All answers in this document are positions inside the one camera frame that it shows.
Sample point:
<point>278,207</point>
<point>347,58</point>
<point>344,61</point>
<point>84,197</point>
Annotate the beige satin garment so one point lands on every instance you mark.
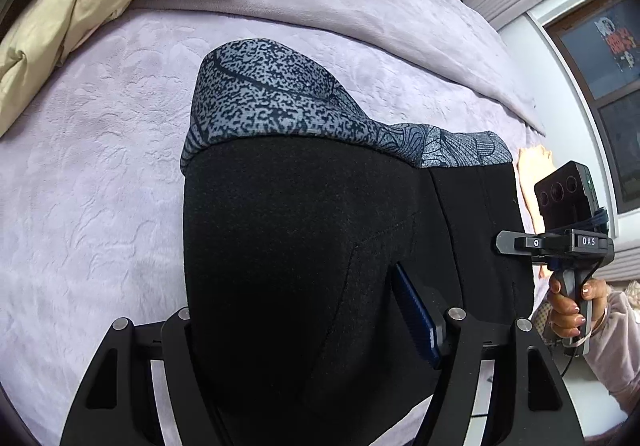
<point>75,1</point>

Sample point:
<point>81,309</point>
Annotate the black pants with patterned waistband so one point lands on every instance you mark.
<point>310,251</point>

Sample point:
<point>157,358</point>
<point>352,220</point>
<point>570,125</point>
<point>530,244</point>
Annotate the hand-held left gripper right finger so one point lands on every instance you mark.
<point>415,316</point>

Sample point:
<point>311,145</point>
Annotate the peach cloth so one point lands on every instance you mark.
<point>532,181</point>

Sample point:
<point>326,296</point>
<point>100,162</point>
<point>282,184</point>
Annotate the lilac plush blanket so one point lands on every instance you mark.
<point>100,176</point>

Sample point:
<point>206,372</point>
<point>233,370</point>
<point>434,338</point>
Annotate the dark framed window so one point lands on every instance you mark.
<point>610,91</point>

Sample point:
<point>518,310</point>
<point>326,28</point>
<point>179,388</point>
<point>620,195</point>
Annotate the person's right forearm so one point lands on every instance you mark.
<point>617,351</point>

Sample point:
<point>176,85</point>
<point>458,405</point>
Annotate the window sticker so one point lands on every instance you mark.
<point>617,43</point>

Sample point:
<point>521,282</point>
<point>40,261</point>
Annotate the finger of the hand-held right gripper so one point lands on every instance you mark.
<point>530,242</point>

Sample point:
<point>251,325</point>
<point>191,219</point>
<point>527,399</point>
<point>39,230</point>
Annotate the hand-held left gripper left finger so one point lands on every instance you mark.
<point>175,331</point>

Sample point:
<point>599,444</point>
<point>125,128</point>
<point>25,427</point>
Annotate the person's right hand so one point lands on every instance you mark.
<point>565,313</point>

